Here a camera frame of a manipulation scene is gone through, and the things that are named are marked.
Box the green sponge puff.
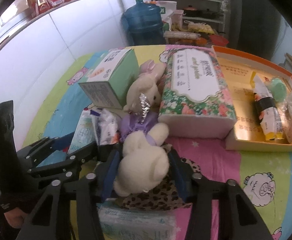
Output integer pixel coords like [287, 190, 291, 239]
[267, 78, 288, 103]

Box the leopard print cloth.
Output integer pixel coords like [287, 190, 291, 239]
[122, 144, 201, 210]

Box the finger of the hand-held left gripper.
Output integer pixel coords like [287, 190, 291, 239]
[17, 135, 74, 167]
[27, 140, 99, 188]

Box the person's left hand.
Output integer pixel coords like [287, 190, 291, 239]
[4, 206, 30, 228]

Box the pink plush bunny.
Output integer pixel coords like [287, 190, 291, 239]
[123, 60, 166, 124]

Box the black wok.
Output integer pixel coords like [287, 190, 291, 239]
[198, 9, 224, 19]

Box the orange cardboard box tray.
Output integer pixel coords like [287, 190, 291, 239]
[212, 45, 292, 152]

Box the green and white box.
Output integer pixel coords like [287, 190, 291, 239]
[78, 48, 139, 109]

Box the white metal shelf rack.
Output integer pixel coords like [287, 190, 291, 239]
[148, 0, 226, 34]

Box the purple and white tissue pack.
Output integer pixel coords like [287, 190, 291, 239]
[97, 109, 122, 145]

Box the red cooking pot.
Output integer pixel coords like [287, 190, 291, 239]
[183, 5, 199, 17]

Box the red plastic basket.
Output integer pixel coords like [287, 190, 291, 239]
[208, 34, 229, 47]

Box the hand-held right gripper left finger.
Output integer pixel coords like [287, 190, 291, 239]
[16, 147, 122, 240]

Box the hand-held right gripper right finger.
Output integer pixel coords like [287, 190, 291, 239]
[167, 147, 273, 240]

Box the egg tray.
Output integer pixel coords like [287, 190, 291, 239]
[188, 22, 214, 34]

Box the white plush bear purple dress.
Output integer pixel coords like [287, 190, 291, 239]
[113, 112, 170, 197]

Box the white sack green label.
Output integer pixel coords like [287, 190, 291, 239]
[157, 0, 178, 28]

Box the blue water jug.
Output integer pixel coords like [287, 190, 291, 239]
[121, 0, 164, 46]

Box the dark refrigerator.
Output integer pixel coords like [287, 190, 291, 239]
[223, 0, 286, 60]

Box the pale blue tissue pack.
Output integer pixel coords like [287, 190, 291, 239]
[97, 197, 178, 240]

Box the printed cartoon blanket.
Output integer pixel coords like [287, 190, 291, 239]
[21, 44, 292, 240]

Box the yellow white pack black band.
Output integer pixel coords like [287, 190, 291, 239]
[250, 71, 285, 142]

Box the bunch of bananas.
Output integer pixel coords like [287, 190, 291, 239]
[171, 24, 189, 32]

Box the white framed window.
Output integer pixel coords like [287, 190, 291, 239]
[0, 2, 34, 57]

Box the clear lidded food container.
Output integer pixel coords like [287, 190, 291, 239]
[164, 31, 201, 45]

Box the floral tissue box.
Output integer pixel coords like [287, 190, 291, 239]
[158, 47, 236, 139]

